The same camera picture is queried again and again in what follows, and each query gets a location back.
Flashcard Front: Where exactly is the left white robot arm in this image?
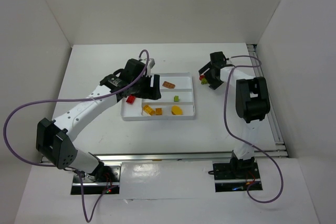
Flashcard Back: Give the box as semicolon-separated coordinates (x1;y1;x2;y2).
36;58;161;181

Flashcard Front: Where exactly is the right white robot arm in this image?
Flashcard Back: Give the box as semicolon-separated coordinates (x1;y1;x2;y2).
198;51;270;173

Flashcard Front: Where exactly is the yellow lego piece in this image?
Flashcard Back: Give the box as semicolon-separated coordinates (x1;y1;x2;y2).
142;105;155;116

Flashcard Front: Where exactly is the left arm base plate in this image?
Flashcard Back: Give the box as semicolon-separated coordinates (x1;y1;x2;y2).
70;163;121;195

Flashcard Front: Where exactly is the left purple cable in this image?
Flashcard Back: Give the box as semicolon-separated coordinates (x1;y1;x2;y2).
3;49;150;223

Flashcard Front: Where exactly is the aluminium rail front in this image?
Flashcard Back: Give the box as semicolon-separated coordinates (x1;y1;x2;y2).
97;149;289;162

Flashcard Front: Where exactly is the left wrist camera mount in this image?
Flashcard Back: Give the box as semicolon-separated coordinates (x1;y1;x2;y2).
143;58;155;76

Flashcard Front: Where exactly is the yellow rounded printed lego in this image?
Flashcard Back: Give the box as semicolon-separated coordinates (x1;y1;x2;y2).
171;105;183;115

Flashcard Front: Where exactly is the aluminium rail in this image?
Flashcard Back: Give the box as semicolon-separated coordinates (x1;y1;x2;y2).
246;43;287;154
97;149;289;162

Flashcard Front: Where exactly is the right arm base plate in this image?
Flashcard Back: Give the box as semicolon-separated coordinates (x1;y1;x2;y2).
208;162;263;193

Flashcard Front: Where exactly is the green lego brick from stack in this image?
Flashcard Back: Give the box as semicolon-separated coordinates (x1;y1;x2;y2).
201;78;208;84

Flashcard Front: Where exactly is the red lego brick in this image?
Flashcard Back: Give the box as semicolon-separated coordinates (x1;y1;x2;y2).
126;95;136;104

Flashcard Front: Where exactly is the aluminium rail right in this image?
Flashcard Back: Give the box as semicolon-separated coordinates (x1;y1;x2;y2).
246;43;287;154

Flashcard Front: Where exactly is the white divided tray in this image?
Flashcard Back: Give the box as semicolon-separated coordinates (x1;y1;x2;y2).
120;71;196;122

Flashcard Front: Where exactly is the tan lego brick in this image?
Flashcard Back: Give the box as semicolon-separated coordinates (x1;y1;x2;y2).
162;81;175;89

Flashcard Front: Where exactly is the small orange lego brick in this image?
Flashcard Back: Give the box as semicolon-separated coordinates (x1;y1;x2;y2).
155;108;163;115

